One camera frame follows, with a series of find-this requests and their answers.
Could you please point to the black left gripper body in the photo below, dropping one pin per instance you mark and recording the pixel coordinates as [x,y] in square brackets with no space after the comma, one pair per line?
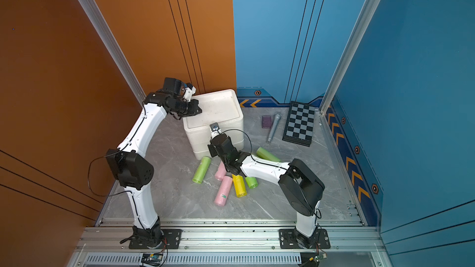
[185,109]

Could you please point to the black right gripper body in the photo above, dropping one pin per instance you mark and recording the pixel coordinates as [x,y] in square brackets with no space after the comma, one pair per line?
[213,152]

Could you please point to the white plastic drawer cabinet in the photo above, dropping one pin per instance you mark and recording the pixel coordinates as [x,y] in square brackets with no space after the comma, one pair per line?
[221,107]

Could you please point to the yellow trash bag roll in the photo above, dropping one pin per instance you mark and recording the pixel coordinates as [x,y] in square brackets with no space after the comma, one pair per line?
[240,186]

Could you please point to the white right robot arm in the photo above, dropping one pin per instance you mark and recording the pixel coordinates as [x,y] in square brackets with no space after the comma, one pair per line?
[299,184]

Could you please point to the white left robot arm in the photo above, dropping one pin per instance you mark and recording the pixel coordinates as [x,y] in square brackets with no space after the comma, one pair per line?
[127,162]

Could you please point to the green roll far left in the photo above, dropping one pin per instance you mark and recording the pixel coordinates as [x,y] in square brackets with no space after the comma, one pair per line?
[201,170]

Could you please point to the green roll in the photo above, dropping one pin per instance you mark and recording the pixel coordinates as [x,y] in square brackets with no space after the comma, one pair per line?
[252,182]
[201,170]
[266,155]

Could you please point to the pink roll upper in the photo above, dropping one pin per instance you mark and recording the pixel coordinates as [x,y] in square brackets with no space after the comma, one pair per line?
[221,172]

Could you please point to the pink roll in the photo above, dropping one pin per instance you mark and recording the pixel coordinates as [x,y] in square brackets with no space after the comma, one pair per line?
[221,172]
[223,192]

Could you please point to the green roll right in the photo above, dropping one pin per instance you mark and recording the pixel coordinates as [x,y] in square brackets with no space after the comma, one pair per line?
[266,155]

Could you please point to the green roll centre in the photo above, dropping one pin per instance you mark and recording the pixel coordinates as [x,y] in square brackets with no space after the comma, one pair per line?
[252,182]

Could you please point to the purple small block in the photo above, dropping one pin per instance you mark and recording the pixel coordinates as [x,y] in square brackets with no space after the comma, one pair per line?
[266,122]

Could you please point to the pink roll lower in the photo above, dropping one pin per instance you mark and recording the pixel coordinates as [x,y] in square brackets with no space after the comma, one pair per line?
[223,192]

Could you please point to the grey microphone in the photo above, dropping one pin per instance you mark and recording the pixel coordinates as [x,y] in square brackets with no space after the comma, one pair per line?
[273,128]

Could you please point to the black white chessboard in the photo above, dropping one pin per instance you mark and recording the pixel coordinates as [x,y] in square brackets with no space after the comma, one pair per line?
[299,125]

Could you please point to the green circuit board left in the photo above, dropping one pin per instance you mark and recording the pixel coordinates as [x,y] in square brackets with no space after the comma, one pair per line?
[152,259]

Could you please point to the green circuit board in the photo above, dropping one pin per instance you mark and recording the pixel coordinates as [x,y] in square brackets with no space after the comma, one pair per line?
[317,259]
[152,259]

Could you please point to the green circuit board right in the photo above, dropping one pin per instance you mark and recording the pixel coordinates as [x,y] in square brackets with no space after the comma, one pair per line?
[317,259]

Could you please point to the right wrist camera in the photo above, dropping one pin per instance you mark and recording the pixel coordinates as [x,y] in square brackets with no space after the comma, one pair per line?
[215,129]

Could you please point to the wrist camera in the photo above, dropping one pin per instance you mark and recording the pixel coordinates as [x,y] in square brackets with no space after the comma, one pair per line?
[215,129]
[189,91]

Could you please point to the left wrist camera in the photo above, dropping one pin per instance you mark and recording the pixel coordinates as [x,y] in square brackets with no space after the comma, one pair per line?
[189,91]

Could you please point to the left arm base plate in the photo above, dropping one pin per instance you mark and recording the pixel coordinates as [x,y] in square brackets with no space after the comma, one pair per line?
[168,239]

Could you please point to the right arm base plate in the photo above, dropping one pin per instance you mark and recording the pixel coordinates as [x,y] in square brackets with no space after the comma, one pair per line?
[292,239]

